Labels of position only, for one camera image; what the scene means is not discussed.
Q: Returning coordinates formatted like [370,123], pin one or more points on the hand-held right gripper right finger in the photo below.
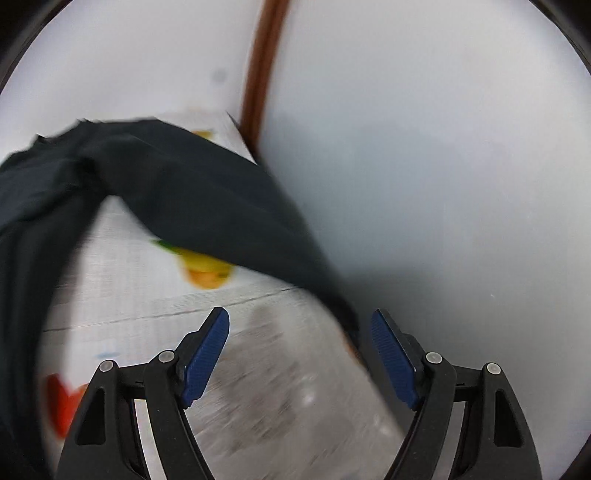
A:
[392,355]

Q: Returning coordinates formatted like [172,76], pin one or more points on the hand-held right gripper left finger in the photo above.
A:
[205,355]

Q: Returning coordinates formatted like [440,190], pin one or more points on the dark navy garment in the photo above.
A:
[207,198]

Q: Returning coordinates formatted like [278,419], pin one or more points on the fruit print lace tablecloth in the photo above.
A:
[277,392]

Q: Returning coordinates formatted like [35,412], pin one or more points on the brown wooden trim strip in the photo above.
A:
[261,78]

